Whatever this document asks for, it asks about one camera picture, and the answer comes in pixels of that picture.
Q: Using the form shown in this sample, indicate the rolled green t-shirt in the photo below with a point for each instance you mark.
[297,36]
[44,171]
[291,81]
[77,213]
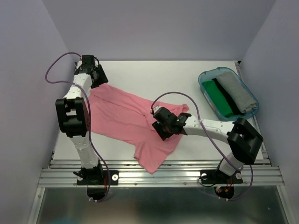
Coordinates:
[218,98]

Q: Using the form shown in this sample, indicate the pink t-shirt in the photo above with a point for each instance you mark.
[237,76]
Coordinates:
[124,116]

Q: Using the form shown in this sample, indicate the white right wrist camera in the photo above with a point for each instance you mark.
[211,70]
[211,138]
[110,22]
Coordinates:
[155,109]

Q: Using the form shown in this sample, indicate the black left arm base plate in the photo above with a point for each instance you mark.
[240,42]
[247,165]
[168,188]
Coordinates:
[112,178]

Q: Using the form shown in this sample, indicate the rolled black t-shirt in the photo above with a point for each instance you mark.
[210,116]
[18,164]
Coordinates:
[230,101]

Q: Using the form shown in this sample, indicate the blue translucent plastic bin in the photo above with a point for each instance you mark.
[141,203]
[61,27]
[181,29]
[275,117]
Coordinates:
[211,74]

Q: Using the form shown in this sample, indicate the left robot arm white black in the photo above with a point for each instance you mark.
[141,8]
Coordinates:
[75,120]

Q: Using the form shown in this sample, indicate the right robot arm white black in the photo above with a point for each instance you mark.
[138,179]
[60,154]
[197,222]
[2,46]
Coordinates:
[244,141]

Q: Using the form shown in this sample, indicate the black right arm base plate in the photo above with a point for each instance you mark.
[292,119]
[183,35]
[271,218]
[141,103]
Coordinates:
[213,176]

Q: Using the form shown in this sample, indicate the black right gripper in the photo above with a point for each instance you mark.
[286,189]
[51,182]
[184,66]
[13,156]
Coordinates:
[163,135]

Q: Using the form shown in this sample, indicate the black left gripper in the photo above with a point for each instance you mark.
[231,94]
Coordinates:
[103,78]

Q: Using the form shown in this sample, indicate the rolled grey t-shirt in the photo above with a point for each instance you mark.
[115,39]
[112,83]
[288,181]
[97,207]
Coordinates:
[244,101]

